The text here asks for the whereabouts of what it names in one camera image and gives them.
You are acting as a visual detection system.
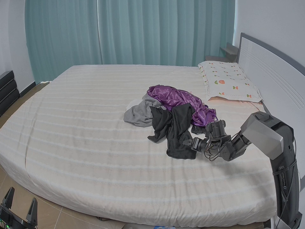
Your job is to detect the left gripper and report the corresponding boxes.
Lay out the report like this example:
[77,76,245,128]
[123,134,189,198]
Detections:
[0,187,38,229]

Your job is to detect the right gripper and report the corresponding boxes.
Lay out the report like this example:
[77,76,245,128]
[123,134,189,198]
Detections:
[182,137,211,153]

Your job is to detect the black garment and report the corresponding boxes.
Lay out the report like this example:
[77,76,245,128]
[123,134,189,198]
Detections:
[147,103,199,159]

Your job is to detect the bed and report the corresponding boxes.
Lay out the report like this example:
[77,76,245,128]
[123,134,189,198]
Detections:
[0,32,305,226]

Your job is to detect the dark grey lace garment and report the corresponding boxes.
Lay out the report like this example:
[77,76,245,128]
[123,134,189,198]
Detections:
[191,124,207,136]

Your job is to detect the purple satin garment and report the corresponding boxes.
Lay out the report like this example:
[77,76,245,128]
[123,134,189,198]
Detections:
[146,85,219,129]

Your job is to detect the white garment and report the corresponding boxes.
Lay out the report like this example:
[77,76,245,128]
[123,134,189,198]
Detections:
[125,99,144,111]

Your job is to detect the white printed pillow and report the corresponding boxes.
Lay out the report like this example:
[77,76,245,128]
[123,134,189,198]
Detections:
[197,61,263,103]

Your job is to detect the grey bedside table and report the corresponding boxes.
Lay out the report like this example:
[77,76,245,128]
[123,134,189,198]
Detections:
[205,43,239,63]

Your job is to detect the black chest of drawers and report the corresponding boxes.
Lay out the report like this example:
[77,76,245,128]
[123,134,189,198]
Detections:
[0,71,21,118]

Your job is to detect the blue-green curtain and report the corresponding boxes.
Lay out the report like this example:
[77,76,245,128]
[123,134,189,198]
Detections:
[25,0,102,84]
[97,0,237,68]

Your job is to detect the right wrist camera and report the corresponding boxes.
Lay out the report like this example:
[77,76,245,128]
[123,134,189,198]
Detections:
[205,119,227,141]

